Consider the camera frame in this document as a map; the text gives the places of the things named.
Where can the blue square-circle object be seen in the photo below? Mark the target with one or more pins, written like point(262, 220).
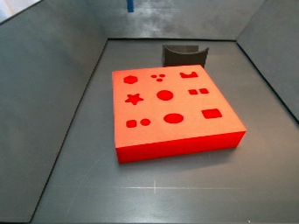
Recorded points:
point(130, 6)

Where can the black curved fixture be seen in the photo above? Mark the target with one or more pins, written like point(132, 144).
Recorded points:
point(184, 55)

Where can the red shape-sorter block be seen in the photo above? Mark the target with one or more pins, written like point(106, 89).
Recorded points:
point(172, 113)

